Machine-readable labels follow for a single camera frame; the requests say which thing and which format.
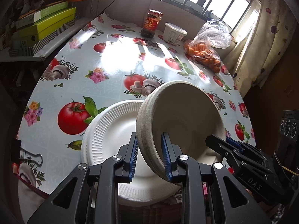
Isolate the grey side shelf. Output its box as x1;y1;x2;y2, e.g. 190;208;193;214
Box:
1;17;92;63

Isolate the plastic bag of oranges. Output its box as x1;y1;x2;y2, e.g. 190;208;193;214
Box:
184;19;231;73

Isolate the floral cream curtain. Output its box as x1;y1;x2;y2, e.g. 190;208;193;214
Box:
224;0;289;97

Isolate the black white striped box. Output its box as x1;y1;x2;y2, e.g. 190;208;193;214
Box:
9;20;75;57

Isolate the red label sauce jar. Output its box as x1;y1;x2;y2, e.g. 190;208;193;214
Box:
140;9;163;38

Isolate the white plastic tub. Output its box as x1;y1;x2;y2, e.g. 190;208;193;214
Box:
163;22;187;46

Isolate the floral fruit print tablecloth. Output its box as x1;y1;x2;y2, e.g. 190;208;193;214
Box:
13;14;255;204

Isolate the black binder clip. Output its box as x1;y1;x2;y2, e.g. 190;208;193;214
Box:
11;139;44;167

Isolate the white green flat box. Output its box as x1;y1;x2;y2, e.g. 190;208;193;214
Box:
16;1;68;29

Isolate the lime green flat box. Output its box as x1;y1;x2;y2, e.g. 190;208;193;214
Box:
18;7;76;48

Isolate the white foam plate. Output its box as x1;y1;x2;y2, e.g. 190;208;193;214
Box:
81;118;183;207
85;100;179;198

